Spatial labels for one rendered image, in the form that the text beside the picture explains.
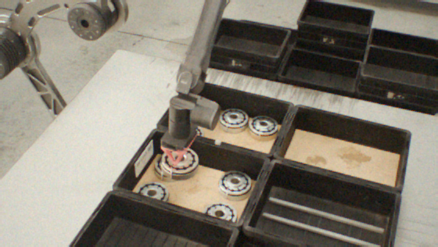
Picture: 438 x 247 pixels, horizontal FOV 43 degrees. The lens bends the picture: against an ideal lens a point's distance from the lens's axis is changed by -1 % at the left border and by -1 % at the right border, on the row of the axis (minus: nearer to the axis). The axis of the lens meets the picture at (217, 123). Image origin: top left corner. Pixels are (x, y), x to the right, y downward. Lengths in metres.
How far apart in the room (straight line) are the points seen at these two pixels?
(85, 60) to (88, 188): 2.03
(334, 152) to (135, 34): 2.51
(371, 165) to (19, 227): 1.17
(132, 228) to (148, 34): 2.65
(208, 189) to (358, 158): 0.53
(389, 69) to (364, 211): 1.41
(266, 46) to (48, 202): 1.61
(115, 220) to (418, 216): 1.00
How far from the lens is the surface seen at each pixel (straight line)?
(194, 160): 1.55
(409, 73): 3.07
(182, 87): 1.40
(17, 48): 2.37
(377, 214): 1.78
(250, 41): 3.13
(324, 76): 3.11
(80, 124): 2.25
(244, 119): 1.98
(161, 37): 4.12
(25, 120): 3.47
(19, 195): 2.02
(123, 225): 1.69
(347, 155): 1.94
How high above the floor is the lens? 2.11
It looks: 40 degrees down
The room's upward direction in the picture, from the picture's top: 2 degrees clockwise
